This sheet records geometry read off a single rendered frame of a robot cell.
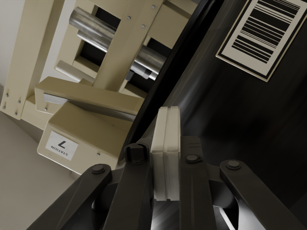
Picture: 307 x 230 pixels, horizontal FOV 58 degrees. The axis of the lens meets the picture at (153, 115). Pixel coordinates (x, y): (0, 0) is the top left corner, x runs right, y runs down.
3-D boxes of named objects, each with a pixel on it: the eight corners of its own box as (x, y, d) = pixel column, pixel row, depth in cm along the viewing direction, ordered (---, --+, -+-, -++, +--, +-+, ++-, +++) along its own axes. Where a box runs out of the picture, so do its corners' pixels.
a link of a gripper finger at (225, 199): (180, 183, 12) (250, 182, 12) (179, 135, 17) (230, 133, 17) (181, 211, 13) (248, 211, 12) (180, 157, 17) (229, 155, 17)
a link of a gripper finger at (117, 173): (150, 212, 13) (88, 212, 13) (158, 158, 18) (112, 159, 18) (148, 185, 12) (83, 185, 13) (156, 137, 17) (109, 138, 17)
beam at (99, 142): (219, 212, 89) (194, 235, 97) (217, 160, 110) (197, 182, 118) (45, 121, 82) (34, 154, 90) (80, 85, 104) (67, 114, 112)
